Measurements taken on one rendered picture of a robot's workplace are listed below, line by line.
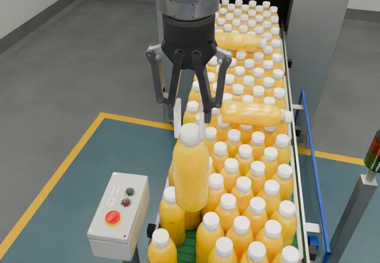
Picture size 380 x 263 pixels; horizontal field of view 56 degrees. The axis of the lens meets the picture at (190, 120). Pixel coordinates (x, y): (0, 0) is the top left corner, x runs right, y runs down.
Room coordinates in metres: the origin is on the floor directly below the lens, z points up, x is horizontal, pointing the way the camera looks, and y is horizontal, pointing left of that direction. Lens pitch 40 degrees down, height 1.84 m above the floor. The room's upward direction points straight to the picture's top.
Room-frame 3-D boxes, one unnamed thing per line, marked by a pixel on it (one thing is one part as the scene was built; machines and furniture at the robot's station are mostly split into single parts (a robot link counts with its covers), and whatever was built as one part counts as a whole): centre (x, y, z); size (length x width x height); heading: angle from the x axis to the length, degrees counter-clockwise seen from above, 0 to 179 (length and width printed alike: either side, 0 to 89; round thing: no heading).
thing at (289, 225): (0.55, -0.24, 1.00); 0.07 x 0.07 x 0.19
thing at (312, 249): (0.51, -0.32, 0.94); 0.03 x 0.02 x 0.08; 171
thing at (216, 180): (0.64, -0.07, 1.10); 0.04 x 0.04 x 0.02
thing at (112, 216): (0.52, 0.19, 1.11); 0.04 x 0.04 x 0.01
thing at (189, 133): (0.49, 0.00, 1.40); 0.04 x 0.04 x 0.02
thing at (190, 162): (0.49, 0.00, 1.30); 0.07 x 0.07 x 0.19
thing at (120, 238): (0.57, 0.18, 1.05); 0.20 x 0.10 x 0.10; 171
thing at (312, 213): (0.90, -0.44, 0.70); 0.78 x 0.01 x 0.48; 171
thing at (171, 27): (0.48, 0.00, 1.60); 0.08 x 0.07 x 0.09; 81
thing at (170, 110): (0.49, 0.04, 1.47); 0.03 x 0.01 x 0.05; 81
